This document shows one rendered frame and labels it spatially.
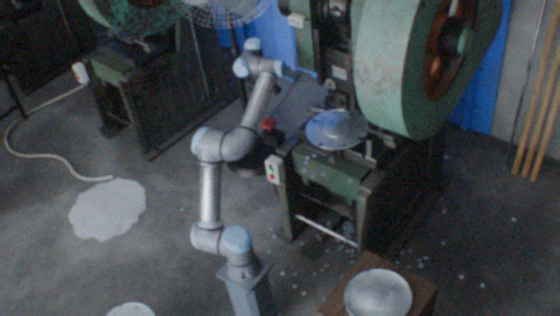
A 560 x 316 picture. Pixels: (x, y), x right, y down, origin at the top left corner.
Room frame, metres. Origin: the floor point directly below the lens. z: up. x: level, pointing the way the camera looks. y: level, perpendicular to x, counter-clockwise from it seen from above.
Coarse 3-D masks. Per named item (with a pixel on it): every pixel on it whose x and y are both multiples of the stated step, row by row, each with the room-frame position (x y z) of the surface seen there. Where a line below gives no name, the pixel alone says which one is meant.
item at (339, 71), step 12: (336, 48) 1.99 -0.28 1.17; (336, 60) 1.96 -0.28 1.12; (348, 60) 1.92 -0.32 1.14; (336, 72) 1.96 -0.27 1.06; (348, 72) 1.92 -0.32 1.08; (336, 84) 1.97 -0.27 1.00; (348, 84) 1.92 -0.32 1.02; (336, 96) 1.93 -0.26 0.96; (348, 96) 1.91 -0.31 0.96; (348, 108) 1.91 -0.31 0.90
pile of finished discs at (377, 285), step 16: (368, 272) 1.41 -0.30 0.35; (384, 272) 1.39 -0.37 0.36; (352, 288) 1.33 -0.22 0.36; (368, 288) 1.32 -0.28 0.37; (384, 288) 1.30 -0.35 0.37; (400, 288) 1.30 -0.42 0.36; (352, 304) 1.25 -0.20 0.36; (368, 304) 1.24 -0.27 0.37; (384, 304) 1.22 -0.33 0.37; (400, 304) 1.22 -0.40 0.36
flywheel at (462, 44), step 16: (448, 0) 1.82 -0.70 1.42; (464, 0) 1.95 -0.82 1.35; (448, 16) 1.73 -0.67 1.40; (464, 16) 1.95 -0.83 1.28; (432, 32) 1.68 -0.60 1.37; (448, 32) 1.65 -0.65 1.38; (464, 32) 1.64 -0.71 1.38; (432, 48) 1.67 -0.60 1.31; (448, 48) 1.63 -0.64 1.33; (464, 48) 1.63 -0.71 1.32; (432, 64) 1.74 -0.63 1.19; (432, 80) 1.75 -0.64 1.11; (448, 80) 1.81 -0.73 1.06; (432, 96) 1.73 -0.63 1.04
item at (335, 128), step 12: (312, 120) 2.01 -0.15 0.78; (324, 120) 2.00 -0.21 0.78; (336, 120) 1.98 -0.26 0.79; (348, 120) 1.98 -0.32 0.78; (360, 120) 1.96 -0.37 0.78; (312, 132) 1.92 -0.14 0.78; (324, 132) 1.91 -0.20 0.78; (336, 132) 1.89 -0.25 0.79; (348, 132) 1.88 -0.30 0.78; (360, 132) 1.88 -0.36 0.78; (324, 144) 1.83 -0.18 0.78; (336, 144) 1.82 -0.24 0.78; (348, 144) 1.80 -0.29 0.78
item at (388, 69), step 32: (384, 0) 1.54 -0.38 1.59; (416, 0) 1.48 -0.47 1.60; (480, 0) 1.89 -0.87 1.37; (384, 32) 1.48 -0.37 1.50; (416, 32) 1.46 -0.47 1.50; (480, 32) 1.92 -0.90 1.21; (384, 64) 1.45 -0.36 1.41; (416, 64) 1.47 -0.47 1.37; (384, 96) 1.44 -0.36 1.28; (416, 96) 1.48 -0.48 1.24; (448, 96) 1.71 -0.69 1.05; (416, 128) 1.50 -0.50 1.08
